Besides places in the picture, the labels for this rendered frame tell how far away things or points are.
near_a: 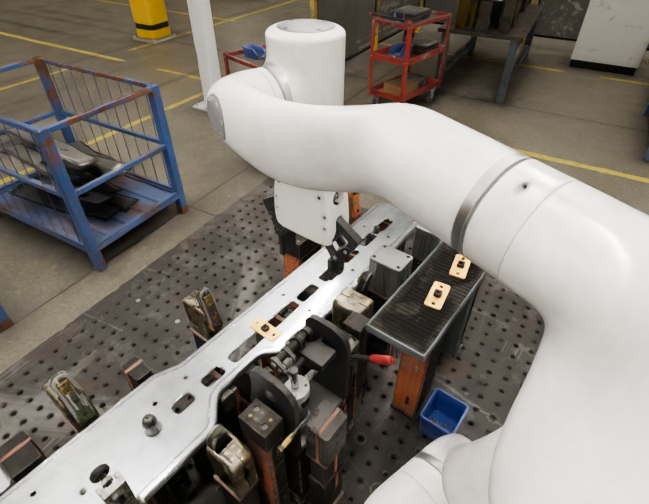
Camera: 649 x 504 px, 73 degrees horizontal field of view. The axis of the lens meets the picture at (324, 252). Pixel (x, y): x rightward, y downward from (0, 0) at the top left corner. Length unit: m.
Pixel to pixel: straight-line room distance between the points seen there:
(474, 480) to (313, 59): 0.47
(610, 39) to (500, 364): 6.05
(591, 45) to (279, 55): 6.84
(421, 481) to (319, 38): 0.60
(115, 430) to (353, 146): 0.85
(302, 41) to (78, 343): 1.41
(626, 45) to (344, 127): 6.90
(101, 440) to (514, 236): 0.93
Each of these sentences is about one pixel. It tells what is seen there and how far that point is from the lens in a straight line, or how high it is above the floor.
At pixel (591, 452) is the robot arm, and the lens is 0.35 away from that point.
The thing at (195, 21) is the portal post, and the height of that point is 0.87.
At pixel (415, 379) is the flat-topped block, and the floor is 0.88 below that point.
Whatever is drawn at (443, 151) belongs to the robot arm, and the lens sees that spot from 0.36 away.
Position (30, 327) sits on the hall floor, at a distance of 2.95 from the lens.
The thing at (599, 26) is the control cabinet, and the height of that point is 0.53.
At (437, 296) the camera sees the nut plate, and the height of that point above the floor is 1.17.
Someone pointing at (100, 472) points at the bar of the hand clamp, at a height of 1.22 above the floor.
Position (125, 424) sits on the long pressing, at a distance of 1.08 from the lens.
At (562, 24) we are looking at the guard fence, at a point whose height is 0.34.
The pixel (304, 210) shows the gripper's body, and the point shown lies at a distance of 0.57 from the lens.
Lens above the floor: 1.87
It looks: 40 degrees down
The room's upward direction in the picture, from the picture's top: straight up
